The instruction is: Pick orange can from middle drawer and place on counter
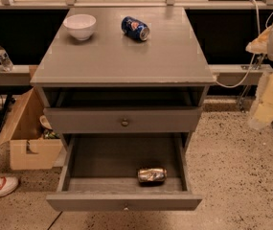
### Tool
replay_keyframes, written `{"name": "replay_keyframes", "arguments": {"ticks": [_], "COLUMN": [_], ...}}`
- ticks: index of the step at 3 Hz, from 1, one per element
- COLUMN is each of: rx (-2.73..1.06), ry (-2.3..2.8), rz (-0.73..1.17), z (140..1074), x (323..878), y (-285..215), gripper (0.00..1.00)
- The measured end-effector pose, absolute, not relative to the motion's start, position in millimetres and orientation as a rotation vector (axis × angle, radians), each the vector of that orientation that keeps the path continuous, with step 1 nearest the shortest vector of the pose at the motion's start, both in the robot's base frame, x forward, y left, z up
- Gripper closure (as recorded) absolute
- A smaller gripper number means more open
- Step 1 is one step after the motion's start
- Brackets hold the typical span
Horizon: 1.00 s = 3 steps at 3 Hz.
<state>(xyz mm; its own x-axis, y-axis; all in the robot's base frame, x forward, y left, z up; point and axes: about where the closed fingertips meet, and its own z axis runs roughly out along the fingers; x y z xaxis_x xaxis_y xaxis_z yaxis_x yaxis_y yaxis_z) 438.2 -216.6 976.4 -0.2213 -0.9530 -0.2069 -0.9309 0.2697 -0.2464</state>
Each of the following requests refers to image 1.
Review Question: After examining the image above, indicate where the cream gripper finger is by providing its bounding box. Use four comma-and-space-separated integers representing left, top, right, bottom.
245, 26, 271, 54
248, 73, 273, 130

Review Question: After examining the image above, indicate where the blue pepsi can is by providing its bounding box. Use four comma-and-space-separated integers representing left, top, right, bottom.
121, 16, 149, 41

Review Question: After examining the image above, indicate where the grey drawer cabinet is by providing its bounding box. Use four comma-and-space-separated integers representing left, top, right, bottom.
30, 6, 216, 213

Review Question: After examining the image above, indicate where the open grey middle drawer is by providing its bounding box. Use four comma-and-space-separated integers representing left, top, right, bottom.
47, 133, 202, 211

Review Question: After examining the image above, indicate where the closed grey upper drawer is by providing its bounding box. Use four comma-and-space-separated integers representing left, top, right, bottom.
44, 107, 202, 133

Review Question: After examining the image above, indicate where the white ceramic bowl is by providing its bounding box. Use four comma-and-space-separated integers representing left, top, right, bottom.
63, 14, 97, 40

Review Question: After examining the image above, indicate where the open cardboard box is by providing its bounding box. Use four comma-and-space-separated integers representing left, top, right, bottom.
0, 88, 66, 170

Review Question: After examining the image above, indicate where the black stand leg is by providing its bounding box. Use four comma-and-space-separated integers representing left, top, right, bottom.
0, 93, 15, 133

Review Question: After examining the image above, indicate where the clear plastic water bottle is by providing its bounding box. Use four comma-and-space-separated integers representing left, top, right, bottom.
0, 46, 13, 72

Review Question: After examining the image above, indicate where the white cable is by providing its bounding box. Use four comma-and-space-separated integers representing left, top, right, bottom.
215, 0, 273, 89

